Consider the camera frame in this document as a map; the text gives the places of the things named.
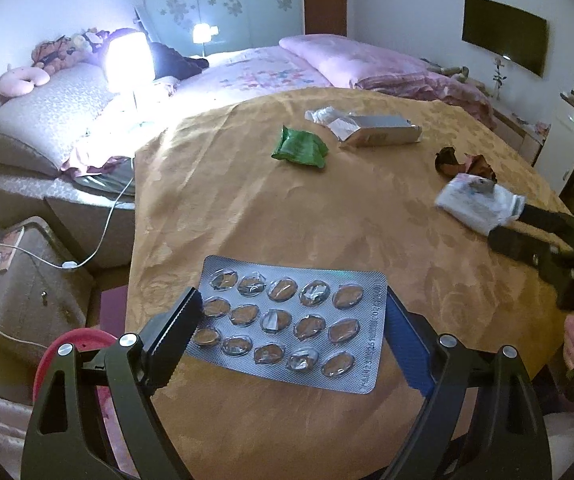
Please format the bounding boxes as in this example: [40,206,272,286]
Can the grey upholstered nightstand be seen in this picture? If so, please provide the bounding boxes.
[0,216,95,361]

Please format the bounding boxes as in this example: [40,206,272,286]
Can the grey mattress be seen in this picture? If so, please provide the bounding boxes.
[72,157,138,196]

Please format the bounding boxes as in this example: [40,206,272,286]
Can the pink floral bedsheet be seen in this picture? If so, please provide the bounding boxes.
[177,46,338,106]

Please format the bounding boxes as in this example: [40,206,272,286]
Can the white low cabinet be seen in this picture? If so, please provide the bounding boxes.
[492,105,552,162]

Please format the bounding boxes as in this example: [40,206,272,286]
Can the grey power cable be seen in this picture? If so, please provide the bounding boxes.
[0,300,42,351]

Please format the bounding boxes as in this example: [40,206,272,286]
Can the pink quilt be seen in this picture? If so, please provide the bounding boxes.
[279,34,498,126]

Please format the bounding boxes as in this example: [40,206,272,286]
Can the grey patterned headboard cushion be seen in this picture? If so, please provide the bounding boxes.
[0,62,118,178]

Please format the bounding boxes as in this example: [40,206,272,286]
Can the golden floral tablecloth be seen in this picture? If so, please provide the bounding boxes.
[126,87,574,480]

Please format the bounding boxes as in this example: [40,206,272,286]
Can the silver blister pack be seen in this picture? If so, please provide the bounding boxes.
[187,255,388,393]

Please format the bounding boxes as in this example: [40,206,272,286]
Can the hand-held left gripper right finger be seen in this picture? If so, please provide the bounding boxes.
[382,285,555,480]

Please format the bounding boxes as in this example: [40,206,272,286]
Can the orange plush toy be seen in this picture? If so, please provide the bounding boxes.
[32,39,76,67]

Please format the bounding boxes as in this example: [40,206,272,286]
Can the artificial rose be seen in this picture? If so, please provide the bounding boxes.
[492,55,510,101]

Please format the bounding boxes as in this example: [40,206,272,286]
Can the white lamp cable with switch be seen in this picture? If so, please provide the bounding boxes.
[0,157,138,269]

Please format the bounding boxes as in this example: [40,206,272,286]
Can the grey upholstered bed frame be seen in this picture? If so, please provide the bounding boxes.
[0,170,138,278]

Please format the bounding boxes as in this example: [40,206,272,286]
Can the colourful book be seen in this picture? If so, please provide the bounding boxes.
[0,230,28,273]

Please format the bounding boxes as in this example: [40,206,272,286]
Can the dark multicolour plush toy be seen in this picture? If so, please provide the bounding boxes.
[69,27,112,56]

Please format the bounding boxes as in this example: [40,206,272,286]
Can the pink neck pillow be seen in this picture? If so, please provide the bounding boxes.
[0,65,52,97]

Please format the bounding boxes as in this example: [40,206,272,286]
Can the black wall television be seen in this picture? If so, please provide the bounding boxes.
[462,0,550,78]

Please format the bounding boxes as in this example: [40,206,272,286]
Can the brown wrapper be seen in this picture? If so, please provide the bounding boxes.
[434,147,498,183]

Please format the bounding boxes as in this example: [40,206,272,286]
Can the white floral sliding wardrobe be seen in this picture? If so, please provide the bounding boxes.
[139,0,305,58]

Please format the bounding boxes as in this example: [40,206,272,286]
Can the small beige doll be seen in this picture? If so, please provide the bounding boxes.
[427,60,472,82]

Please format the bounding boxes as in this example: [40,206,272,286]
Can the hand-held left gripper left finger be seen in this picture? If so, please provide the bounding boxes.
[19,287,204,480]

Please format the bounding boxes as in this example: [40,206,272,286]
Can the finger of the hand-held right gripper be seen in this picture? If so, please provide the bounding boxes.
[519,204,574,251]
[487,225,568,267]

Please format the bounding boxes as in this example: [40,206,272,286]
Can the purple floor mat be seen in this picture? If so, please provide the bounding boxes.
[99,286,130,333]

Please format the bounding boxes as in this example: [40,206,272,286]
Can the white tissue packet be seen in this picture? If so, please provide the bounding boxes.
[434,172,525,236]

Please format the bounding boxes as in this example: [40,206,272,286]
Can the grey cardboard carton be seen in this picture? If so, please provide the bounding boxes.
[329,114,422,149]

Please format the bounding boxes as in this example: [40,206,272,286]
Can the green snack packet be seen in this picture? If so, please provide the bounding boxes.
[272,126,330,169]

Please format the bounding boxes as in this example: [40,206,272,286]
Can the purple plush cushion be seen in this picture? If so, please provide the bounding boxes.
[112,27,210,81]

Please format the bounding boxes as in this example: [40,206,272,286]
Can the pink plastic wastebasket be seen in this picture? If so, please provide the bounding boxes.
[32,327,120,411]

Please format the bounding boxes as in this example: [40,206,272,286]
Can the white table lamp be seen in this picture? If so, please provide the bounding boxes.
[104,31,156,128]

